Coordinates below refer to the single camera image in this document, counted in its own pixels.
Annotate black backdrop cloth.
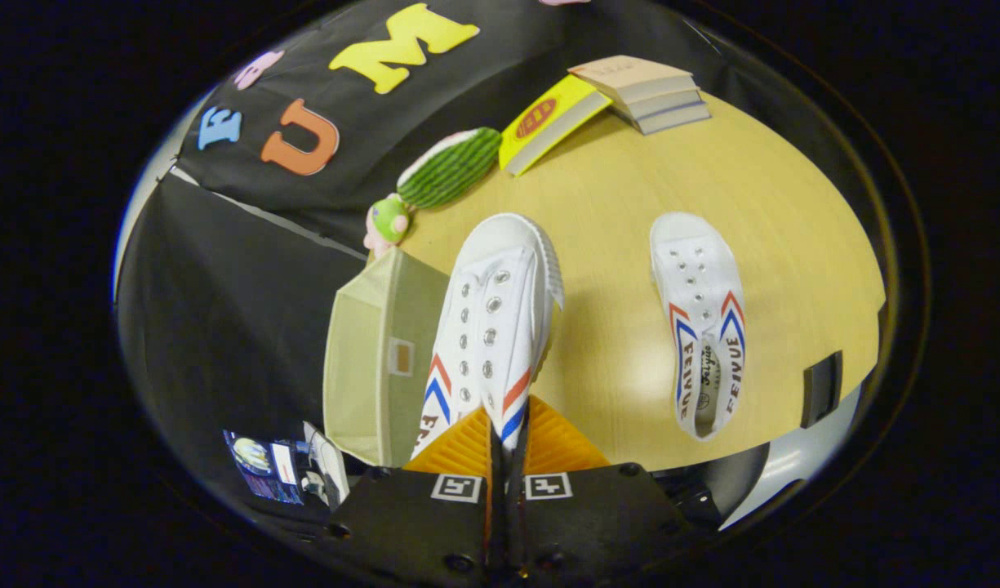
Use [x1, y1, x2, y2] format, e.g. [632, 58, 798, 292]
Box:
[116, 0, 843, 523]

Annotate white cover book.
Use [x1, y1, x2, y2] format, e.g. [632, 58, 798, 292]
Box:
[610, 88, 704, 122]

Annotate yellow book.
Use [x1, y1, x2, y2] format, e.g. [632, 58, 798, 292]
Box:
[500, 73, 613, 176]

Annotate globe print poster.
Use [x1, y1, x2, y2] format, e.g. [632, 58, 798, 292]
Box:
[224, 430, 304, 505]

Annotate black table edge clamp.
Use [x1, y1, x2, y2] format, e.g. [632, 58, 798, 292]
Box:
[800, 351, 844, 430]

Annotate pink green plush toy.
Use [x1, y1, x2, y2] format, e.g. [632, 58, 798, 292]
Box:
[363, 194, 411, 260]

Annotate tan cover book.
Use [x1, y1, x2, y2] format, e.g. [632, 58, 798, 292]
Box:
[568, 55, 700, 105]

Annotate white canvas shoe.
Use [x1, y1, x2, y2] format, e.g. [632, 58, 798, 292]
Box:
[410, 212, 565, 460]
[649, 212, 747, 442]

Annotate beige fabric storage box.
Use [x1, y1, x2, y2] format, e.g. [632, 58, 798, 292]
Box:
[323, 245, 451, 469]

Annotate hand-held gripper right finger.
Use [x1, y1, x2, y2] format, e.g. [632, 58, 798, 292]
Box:
[508, 396, 696, 588]

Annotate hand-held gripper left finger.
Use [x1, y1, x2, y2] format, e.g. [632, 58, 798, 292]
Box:
[328, 406, 500, 588]

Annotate white desk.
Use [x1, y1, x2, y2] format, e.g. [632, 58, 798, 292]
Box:
[304, 422, 351, 507]

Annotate watermelon slice plush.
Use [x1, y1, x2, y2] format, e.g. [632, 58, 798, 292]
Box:
[396, 127, 503, 210]

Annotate blue-edged white book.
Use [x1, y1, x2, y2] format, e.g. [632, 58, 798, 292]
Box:
[630, 102, 713, 136]

